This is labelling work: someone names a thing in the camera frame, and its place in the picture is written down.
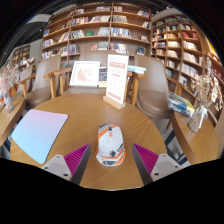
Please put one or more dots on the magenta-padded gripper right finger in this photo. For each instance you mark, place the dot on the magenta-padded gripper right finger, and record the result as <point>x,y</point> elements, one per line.
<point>148,160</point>

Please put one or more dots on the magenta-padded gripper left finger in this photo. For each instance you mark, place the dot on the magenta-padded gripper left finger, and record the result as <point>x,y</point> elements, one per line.
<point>75,160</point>

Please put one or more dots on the white orange patterned computer mouse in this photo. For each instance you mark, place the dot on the white orange patterned computer mouse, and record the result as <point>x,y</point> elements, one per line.
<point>110,145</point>

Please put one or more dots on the pastel pink-blue mouse pad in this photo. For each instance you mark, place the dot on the pastel pink-blue mouse pad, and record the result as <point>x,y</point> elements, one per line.
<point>38,133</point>

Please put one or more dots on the round wooden side table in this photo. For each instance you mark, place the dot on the round wooden side table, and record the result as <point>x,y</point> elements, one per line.
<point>196,143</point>
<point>10,118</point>

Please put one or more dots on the stack of colourful books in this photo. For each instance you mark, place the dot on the stack of colourful books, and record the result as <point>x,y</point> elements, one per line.
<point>180,104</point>

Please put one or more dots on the white framed floral picture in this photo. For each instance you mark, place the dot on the white framed floral picture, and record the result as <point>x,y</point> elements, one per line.
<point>84,74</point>

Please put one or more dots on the dark cover book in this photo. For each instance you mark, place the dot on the dark cover book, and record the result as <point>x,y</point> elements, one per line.
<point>103,77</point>

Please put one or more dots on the white sign in wooden base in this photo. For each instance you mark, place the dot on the white sign in wooden base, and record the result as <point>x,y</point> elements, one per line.
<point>116,76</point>

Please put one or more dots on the angled wooden bookshelf with books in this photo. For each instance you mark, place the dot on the angled wooden bookshelf with books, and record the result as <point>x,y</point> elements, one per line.
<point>180,46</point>

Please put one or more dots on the distant wooden bookshelf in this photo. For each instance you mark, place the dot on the distant wooden bookshelf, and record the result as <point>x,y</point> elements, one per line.
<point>21,55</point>

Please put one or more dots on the wide wooden bookshelf with books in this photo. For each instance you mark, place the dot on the wide wooden bookshelf with books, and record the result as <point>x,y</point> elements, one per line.
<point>100,31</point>

